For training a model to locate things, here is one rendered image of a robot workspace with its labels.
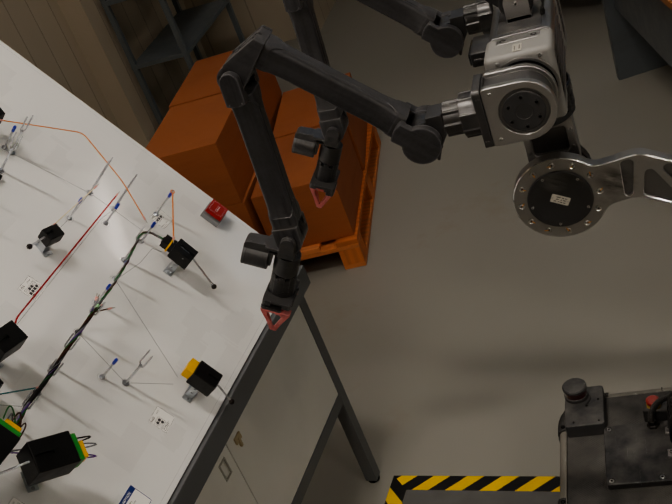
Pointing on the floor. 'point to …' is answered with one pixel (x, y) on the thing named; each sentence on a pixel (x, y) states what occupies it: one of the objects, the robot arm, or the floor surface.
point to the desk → (639, 34)
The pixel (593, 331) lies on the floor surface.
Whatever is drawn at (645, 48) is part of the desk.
